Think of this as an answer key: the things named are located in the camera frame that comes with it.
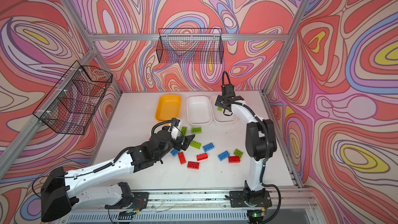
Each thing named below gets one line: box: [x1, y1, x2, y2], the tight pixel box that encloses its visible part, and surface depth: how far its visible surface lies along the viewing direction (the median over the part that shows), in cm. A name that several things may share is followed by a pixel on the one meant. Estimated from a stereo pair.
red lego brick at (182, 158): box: [178, 151, 187, 165], surface depth 87 cm
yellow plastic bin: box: [154, 93, 182, 122], surface depth 109 cm
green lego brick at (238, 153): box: [233, 148, 244, 159], surface depth 89 cm
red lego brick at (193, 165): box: [187, 161, 200, 170], surface depth 85 cm
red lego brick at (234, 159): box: [228, 156, 241, 164], surface depth 87 cm
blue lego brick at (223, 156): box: [217, 150, 231, 162], surface depth 88 cm
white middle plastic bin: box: [186, 95, 213, 125], surface depth 109 cm
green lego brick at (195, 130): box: [191, 127, 202, 134], surface depth 98 cm
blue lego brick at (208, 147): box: [202, 142, 215, 153], surface depth 92 cm
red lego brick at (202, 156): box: [196, 152, 208, 162], surface depth 88 cm
